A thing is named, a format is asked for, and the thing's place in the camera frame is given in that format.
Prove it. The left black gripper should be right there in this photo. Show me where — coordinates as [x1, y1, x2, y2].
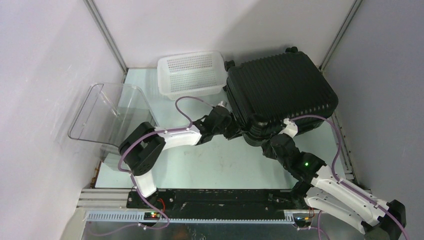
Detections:
[212, 110, 249, 140]

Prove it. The black ribbed hard-shell suitcase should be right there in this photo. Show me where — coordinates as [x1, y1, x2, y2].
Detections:
[223, 46, 339, 147]

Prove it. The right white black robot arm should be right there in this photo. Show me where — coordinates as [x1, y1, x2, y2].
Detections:
[261, 133, 407, 240]

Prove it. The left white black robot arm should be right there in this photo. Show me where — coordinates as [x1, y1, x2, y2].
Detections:
[118, 105, 243, 208]

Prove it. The white perforated plastic basket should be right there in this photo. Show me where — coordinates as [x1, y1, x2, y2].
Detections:
[157, 51, 228, 100]

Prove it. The clear acrylic bin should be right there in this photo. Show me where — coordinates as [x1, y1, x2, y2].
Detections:
[67, 83, 157, 171]

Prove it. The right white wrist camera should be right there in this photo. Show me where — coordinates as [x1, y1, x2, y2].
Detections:
[278, 118, 299, 138]

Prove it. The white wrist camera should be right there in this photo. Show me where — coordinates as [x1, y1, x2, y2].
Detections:
[215, 100, 229, 113]
[278, 118, 299, 138]

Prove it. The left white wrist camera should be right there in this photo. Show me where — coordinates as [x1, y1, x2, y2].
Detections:
[215, 100, 229, 113]

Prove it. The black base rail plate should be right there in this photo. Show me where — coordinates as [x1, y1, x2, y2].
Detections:
[147, 188, 314, 221]

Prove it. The aluminium frame rail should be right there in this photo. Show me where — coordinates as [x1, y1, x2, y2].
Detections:
[77, 188, 375, 226]

